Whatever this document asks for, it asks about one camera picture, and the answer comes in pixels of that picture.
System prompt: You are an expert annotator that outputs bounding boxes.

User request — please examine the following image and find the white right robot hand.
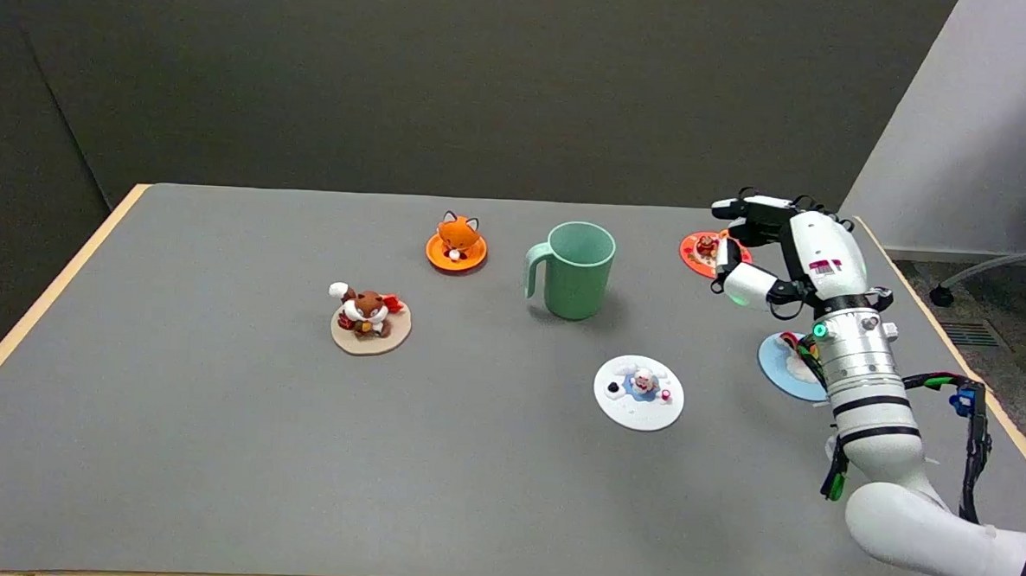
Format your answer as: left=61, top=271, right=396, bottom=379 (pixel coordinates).
left=707, top=190, right=899, bottom=325

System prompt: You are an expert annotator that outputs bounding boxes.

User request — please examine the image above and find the white cup lid with figure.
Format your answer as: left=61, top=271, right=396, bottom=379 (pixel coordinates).
left=592, top=353, right=687, bottom=434

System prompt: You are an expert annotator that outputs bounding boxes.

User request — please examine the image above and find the red cup lid with figure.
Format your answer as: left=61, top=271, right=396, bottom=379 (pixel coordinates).
left=678, top=228, right=754, bottom=282

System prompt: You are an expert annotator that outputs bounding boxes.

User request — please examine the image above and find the blue cup lid with figure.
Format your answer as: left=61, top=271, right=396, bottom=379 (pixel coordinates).
left=756, top=331, right=832, bottom=403

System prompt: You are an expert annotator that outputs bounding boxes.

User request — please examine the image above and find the orange fox cup lid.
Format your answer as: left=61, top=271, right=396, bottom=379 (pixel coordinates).
left=425, top=210, right=490, bottom=275

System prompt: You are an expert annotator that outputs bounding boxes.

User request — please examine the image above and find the beige squirrel cup lid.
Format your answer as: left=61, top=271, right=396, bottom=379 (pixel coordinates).
left=325, top=282, right=414, bottom=359

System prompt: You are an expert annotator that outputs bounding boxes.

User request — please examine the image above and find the office chair base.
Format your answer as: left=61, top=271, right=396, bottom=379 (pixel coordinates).
left=928, top=192, right=1026, bottom=311

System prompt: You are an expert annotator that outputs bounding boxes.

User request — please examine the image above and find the green plastic mug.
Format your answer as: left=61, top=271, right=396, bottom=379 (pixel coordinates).
left=523, top=220, right=618, bottom=323

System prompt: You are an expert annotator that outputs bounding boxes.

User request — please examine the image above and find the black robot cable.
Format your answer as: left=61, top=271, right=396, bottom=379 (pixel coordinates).
left=817, top=367, right=1026, bottom=576

